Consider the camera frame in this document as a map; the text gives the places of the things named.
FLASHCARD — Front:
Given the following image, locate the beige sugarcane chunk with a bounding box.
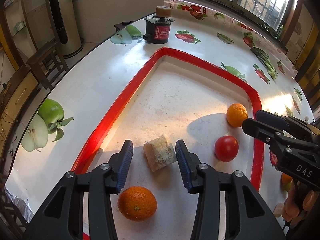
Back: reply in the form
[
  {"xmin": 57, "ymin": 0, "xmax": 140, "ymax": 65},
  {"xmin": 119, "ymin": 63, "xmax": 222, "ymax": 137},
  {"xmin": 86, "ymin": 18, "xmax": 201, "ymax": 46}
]
[
  {"xmin": 273, "ymin": 203, "xmax": 284, "ymax": 218},
  {"xmin": 143, "ymin": 134, "xmax": 177, "ymax": 172}
]

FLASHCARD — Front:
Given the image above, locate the orange mid table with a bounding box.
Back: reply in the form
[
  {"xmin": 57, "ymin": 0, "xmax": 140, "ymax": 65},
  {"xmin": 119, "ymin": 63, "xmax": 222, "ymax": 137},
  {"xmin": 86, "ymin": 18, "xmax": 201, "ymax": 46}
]
[{"xmin": 226, "ymin": 103, "xmax": 248, "ymax": 128}]

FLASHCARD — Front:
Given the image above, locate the red tomato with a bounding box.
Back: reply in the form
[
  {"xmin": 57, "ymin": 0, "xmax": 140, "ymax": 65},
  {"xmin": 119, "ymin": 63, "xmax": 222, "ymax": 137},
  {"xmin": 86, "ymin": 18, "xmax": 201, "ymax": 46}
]
[{"xmin": 214, "ymin": 135, "xmax": 239, "ymax": 162}]

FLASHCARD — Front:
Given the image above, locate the orange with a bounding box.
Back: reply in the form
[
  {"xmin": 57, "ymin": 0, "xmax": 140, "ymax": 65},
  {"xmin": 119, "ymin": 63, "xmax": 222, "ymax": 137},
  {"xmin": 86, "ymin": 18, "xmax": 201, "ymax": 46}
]
[
  {"xmin": 118, "ymin": 186, "xmax": 157, "ymax": 222},
  {"xmin": 280, "ymin": 173, "xmax": 293, "ymax": 185}
]

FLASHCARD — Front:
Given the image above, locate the green grape fruit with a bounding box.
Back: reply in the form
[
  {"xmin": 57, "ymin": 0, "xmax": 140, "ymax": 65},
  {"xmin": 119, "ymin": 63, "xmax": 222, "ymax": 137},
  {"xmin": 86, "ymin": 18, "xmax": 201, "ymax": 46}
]
[{"xmin": 283, "ymin": 181, "xmax": 293, "ymax": 192}]

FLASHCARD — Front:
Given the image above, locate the person's right hand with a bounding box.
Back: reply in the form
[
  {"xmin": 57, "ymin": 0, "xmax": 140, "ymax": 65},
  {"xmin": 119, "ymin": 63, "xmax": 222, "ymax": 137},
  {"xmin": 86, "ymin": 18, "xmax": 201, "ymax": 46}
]
[{"xmin": 282, "ymin": 180, "xmax": 319, "ymax": 230}]

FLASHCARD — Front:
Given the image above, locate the green vegetable bunch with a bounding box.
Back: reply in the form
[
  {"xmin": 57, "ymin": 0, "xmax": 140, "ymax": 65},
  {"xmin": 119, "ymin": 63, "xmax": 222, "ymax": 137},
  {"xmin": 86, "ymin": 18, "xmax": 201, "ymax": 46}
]
[{"xmin": 250, "ymin": 47, "xmax": 278, "ymax": 80}]

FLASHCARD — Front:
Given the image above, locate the red rimmed white tray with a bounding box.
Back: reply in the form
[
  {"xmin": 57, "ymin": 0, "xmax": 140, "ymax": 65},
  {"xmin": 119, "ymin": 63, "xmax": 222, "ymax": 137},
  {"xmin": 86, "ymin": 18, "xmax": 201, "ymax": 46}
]
[{"xmin": 73, "ymin": 48, "xmax": 264, "ymax": 239}]

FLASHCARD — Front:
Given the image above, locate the fruit print tablecloth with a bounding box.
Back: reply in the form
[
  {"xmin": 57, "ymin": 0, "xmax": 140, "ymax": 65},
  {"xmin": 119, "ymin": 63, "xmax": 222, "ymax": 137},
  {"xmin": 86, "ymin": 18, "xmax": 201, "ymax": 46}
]
[{"xmin": 5, "ymin": 0, "xmax": 314, "ymax": 221}]

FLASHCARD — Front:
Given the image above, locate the black motor with red label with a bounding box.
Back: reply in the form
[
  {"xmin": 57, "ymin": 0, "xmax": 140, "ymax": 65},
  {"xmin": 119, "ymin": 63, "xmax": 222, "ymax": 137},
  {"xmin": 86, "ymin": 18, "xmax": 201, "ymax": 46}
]
[{"xmin": 143, "ymin": 6, "xmax": 172, "ymax": 44}]

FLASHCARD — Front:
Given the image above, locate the wooden stool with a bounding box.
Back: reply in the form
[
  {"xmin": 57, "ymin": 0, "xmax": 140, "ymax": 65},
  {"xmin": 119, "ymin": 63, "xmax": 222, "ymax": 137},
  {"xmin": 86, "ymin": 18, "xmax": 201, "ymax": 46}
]
[{"xmin": 26, "ymin": 39, "xmax": 69, "ymax": 90}]

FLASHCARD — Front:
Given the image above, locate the standing air conditioner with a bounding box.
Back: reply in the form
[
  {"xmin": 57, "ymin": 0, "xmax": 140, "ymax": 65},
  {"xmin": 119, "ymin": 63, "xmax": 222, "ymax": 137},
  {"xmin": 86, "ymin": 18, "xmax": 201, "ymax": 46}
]
[{"xmin": 46, "ymin": 0, "xmax": 83, "ymax": 59}]

